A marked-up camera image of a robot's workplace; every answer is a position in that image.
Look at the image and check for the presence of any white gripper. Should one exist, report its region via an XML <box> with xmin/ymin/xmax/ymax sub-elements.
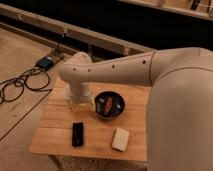
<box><xmin>69</xmin><ymin>83</ymin><xmax>91</xmax><ymax>104</ymax></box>

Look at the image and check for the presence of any white sponge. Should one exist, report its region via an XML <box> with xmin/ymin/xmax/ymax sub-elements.
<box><xmin>112</xmin><ymin>128</ymin><xmax>130</xmax><ymax>152</ymax></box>

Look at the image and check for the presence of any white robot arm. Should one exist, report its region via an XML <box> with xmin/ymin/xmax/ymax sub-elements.
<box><xmin>59</xmin><ymin>47</ymin><xmax>213</xmax><ymax>171</ymax></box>

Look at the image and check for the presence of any red object in bowl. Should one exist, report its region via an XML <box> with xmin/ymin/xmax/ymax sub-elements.
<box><xmin>104</xmin><ymin>97</ymin><xmax>112</xmax><ymax>114</ymax></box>

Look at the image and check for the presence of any black bowl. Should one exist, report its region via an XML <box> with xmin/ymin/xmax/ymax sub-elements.
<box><xmin>95</xmin><ymin>91</ymin><xmax>125</xmax><ymax>120</ymax></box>

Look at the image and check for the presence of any black remote control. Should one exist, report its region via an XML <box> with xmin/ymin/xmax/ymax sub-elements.
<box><xmin>72</xmin><ymin>122</ymin><xmax>84</xmax><ymax>147</ymax></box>

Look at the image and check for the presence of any black power adapter box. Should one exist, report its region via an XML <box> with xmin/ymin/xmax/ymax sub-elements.
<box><xmin>36</xmin><ymin>56</ymin><xmax>54</xmax><ymax>71</ymax></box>

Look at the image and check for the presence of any wooden table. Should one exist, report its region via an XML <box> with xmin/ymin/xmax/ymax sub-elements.
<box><xmin>29</xmin><ymin>80</ymin><xmax>149</xmax><ymax>161</ymax></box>

